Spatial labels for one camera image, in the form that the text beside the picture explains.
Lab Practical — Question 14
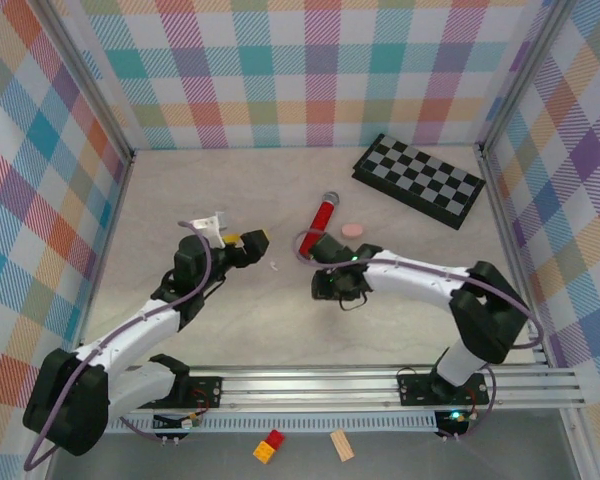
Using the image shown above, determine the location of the black folding chess board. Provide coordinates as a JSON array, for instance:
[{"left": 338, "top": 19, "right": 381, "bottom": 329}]
[{"left": 351, "top": 132, "right": 486, "bottom": 231}]

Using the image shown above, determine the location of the small wooden block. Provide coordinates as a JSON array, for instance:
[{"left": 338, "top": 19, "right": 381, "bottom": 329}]
[{"left": 329, "top": 428, "right": 356, "bottom": 462}]

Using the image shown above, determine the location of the small left electronics board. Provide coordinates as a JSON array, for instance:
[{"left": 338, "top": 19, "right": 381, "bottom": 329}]
[{"left": 152, "top": 412, "right": 204, "bottom": 432}]

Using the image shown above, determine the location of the small electronics board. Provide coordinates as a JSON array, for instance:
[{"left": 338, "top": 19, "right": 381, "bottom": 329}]
[
  {"left": 433, "top": 408, "right": 474, "bottom": 436},
  {"left": 152, "top": 412, "right": 204, "bottom": 432}
]

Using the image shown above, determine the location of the small right electronics board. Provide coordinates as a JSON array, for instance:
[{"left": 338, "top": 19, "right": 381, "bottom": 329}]
[{"left": 433, "top": 408, "right": 474, "bottom": 436}]

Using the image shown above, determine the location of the yellow toy brick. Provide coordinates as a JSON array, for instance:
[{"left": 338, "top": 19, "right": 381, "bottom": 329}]
[{"left": 252, "top": 440, "right": 277, "bottom": 465}]

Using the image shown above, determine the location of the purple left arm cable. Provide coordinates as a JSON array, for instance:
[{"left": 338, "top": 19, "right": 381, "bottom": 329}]
[{"left": 23, "top": 219, "right": 216, "bottom": 471}]

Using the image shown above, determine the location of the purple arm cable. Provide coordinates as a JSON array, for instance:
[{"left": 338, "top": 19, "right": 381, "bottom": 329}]
[
  {"left": 292, "top": 228, "right": 546, "bottom": 444},
  {"left": 23, "top": 219, "right": 216, "bottom": 471}
]

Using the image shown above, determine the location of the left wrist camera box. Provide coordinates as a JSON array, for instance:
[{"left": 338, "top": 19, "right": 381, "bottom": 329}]
[{"left": 187, "top": 210, "right": 230, "bottom": 250}]

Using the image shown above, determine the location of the thin black cable loop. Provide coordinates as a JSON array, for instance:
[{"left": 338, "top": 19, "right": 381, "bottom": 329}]
[{"left": 337, "top": 291, "right": 372, "bottom": 314}]

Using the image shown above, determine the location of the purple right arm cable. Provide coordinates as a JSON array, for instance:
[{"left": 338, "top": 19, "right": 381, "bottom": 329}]
[{"left": 292, "top": 228, "right": 546, "bottom": 444}]

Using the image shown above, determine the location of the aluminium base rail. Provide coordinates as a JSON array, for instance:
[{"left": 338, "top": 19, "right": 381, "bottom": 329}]
[{"left": 104, "top": 363, "right": 586, "bottom": 412}]

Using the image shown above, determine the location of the slotted grey cable duct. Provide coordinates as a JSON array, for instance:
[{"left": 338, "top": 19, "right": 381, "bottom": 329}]
[{"left": 104, "top": 412, "right": 441, "bottom": 434}]

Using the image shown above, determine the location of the aluminium left corner post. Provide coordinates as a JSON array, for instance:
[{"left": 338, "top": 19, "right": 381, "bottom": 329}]
[{"left": 29, "top": 0, "right": 137, "bottom": 166}]

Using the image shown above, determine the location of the aluminium corner post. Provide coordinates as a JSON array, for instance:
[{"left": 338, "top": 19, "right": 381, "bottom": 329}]
[
  {"left": 477, "top": 0, "right": 574, "bottom": 156},
  {"left": 29, "top": 0, "right": 137, "bottom": 166}
]

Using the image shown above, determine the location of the aluminium right corner post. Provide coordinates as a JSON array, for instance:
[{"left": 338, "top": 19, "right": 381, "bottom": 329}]
[{"left": 477, "top": 0, "right": 574, "bottom": 156}]

